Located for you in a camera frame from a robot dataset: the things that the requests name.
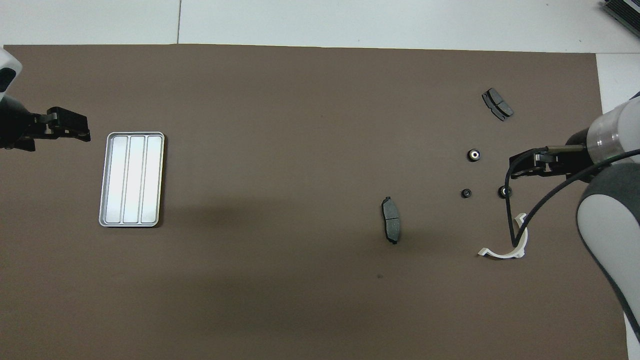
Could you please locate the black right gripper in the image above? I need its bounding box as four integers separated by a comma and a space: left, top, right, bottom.
509, 127, 598, 179

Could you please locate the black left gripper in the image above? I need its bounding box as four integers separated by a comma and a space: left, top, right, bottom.
0, 95, 92, 152

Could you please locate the silver metal tray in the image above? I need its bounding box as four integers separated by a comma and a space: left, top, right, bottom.
98, 131, 166, 228

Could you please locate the dark grey brake pad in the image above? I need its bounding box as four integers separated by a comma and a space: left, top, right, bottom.
481, 87, 515, 122
381, 196, 402, 245

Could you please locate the dark grey ribbed device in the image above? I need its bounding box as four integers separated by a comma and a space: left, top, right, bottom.
602, 0, 640, 32

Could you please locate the brown table mat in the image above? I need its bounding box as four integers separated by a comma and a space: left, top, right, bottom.
0, 44, 630, 360

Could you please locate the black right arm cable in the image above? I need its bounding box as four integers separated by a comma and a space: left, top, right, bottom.
504, 147, 640, 248

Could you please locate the white curved plastic bracket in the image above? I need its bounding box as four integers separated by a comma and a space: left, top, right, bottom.
477, 212, 529, 260

